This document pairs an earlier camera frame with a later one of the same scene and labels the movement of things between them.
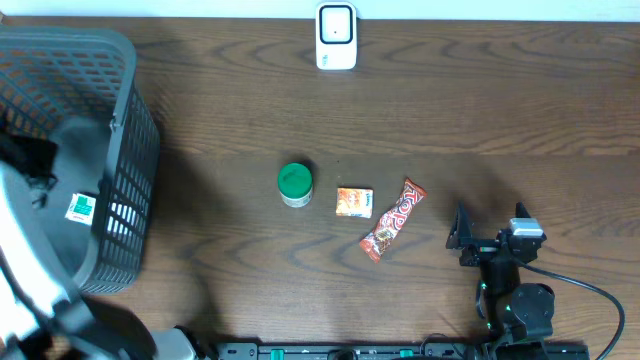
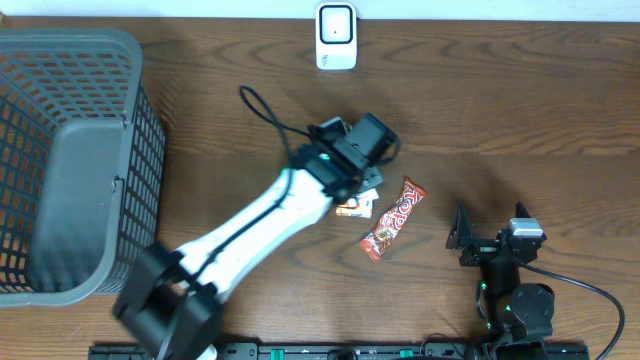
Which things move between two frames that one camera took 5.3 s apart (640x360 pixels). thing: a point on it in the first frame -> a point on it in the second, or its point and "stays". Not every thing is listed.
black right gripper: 461,236 stays
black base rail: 402,351 stays
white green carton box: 81,209 -> 365,200
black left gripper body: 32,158 -> 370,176
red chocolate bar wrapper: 375,244 stays
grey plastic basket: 80,88 stays
